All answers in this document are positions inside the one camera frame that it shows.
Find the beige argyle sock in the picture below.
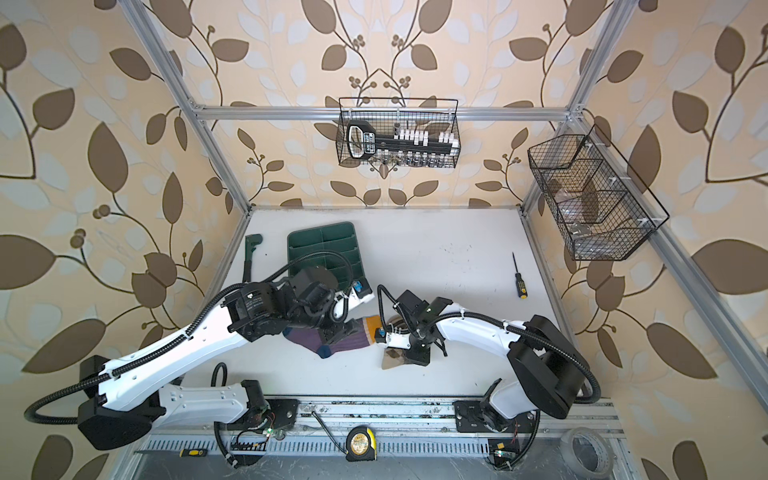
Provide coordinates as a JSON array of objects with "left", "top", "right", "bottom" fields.
[{"left": 381, "top": 347, "right": 415, "bottom": 370}]

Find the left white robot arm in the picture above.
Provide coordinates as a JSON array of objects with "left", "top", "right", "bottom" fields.
[{"left": 24, "top": 250, "right": 375, "bottom": 451}]

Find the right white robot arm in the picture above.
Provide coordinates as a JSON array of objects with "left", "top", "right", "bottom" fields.
[{"left": 374, "top": 285, "right": 602, "bottom": 432}]

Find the clear tape roll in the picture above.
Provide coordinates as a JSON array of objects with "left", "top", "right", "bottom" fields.
[{"left": 560, "top": 427, "right": 615, "bottom": 479}]

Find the purple sock yellow cuff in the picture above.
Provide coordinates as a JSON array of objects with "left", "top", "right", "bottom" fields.
[{"left": 283, "top": 315, "right": 382, "bottom": 359}]

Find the green plastic organizer tray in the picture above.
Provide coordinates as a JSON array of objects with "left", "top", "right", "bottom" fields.
[{"left": 287, "top": 222, "right": 365, "bottom": 289}]

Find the yellow black screwdriver on table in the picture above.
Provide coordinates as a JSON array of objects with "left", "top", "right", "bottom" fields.
[{"left": 512, "top": 254, "right": 528, "bottom": 299}]

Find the yellow black tape measure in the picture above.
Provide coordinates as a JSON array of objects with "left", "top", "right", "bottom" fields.
[{"left": 345, "top": 425, "right": 377, "bottom": 462}]

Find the black socket set holder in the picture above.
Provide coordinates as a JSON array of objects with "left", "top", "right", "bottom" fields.
[{"left": 341, "top": 120, "right": 461, "bottom": 162}]

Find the small yellow black screwdriver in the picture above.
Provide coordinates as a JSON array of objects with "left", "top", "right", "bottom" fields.
[{"left": 179, "top": 448, "right": 208, "bottom": 458}]

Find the green pipe wrench black handle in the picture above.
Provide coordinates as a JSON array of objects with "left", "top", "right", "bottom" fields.
[{"left": 242, "top": 234, "right": 263, "bottom": 283}]

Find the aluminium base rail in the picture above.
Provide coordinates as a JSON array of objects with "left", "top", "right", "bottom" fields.
[{"left": 131, "top": 394, "right": 625, "bottom": 457}]

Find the back wire basket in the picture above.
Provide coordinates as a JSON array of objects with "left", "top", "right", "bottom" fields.
[{"left": 335, "top": 95, "right": 462, "bottom": 169}]

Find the wire basket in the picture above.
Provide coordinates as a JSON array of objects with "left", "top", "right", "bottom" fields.
[
  {"left": 335, "top": 95, "right": 462, "bottom": 169},
  {"left": 527, "top": 125, "right": 670, "bottom": 261}
]

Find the right wire basket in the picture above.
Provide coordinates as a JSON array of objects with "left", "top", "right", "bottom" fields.
[{"left": 527, "top": 125, "right": 670, "bottom": 261}]

